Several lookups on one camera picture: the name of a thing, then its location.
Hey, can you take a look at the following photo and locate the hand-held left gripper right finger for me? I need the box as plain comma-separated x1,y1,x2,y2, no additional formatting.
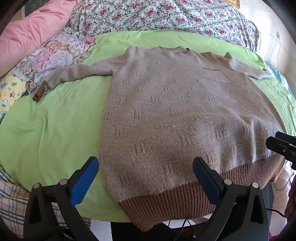
192,157,270,241

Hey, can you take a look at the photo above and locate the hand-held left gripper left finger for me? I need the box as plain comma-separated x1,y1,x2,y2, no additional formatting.
23,156,100,241

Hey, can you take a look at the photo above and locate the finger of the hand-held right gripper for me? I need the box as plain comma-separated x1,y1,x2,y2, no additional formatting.
275,131,296,146
265,136,296,171

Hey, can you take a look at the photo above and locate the beige knit sweater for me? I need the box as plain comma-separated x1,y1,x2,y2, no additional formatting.
32,46,286,232

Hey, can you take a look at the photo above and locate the green bed sheet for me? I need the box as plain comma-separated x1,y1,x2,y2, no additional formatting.
0,30,296,223

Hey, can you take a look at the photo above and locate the light blue cloth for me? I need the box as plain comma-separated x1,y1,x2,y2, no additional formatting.
265,62,293,93

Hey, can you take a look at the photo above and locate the plaid cloth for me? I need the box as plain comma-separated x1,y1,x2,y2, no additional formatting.
0,170,90,239

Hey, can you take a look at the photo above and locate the yellow cartoon print cloth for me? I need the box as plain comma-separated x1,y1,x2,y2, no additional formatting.
0,74,30,121

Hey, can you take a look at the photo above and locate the pastel floral cloth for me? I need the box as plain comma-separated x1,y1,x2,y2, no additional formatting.
9,27,96,93

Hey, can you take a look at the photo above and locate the pink quilt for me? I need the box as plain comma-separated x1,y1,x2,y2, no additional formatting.
0,0,81,80

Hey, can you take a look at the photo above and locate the thin black cable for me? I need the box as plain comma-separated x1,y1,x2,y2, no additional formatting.
272,170,293,192

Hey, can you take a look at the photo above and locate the thick black cable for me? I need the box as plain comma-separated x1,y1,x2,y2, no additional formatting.
266,207,288,218

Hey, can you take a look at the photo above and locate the white outlet cable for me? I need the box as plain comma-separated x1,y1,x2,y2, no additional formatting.
266,37,282,67

